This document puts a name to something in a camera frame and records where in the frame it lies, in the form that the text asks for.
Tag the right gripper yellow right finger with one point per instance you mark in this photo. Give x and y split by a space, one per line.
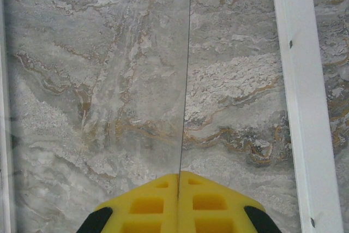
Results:
207 211

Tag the white picture frame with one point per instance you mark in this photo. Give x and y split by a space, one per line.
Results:
302 80

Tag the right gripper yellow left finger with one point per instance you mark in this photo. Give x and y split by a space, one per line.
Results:
152 211

